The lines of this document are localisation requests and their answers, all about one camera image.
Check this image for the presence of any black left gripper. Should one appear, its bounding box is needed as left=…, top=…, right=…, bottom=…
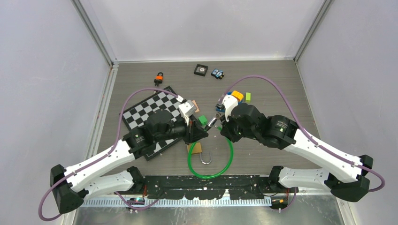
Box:
left=155, top=114, right=208, bottom=146

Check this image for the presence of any green cable lock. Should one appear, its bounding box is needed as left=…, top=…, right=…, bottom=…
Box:
left=187, top=117, right=234, bottom=180

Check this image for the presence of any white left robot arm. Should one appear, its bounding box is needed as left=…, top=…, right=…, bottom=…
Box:
left=50, top=110, right=214, bottom=214

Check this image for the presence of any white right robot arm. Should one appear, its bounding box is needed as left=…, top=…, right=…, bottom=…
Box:
left=221, top=103, right=373, bottom=202

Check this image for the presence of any blue toy brick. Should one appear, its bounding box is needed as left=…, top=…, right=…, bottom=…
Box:
left=215, top=104, right=225, bottom=113

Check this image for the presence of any blue yellow toy car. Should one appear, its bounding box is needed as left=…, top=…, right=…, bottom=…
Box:
left=227, top=90, right=245, bottom=103

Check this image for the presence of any black white chessboard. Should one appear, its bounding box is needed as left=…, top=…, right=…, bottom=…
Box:
left=115, top=87, right=185, bottom=161

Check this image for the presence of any lime green block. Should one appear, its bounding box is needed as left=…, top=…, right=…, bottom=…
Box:
left=245, top=92, right=251, bottom=104

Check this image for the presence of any small wooden block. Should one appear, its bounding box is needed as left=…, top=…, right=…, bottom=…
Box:
left=192, top=100, right=200, bottom=113

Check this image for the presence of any green toy brick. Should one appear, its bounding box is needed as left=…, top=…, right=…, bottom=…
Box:
left=198, top=115, right=208, bottom=126

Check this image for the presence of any orange black padlock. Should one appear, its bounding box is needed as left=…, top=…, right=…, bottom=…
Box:
left=154, top=72, right=164, bottom=87

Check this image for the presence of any blue owl toy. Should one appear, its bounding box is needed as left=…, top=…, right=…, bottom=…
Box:
left=211, top=68, right=225, bottom=79

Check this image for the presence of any black square box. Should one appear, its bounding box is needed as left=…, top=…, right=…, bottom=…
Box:
left=193, top=64, right=208, bottom=76

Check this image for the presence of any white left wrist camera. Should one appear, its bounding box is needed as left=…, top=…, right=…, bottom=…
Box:
left=178, top=100, right=196, bottom=125

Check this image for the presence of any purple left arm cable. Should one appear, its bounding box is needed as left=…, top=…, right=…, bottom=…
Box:
left=38, top=87, right=181, bottom=222

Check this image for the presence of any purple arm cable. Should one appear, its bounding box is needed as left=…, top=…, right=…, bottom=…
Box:
left=38, top=87, right=181, bottom=222
left=218, top=75, right=386, bottom=193

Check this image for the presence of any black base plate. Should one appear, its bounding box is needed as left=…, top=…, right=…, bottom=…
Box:
left=113, top=174, right=299, bottom=201

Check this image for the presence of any aluminium frame rail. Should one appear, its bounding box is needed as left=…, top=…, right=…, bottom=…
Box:
left=84, top=61, right=119, bottom=159

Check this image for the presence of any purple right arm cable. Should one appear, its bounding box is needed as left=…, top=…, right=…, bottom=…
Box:
left=218, top=75, right=386, bottom=193

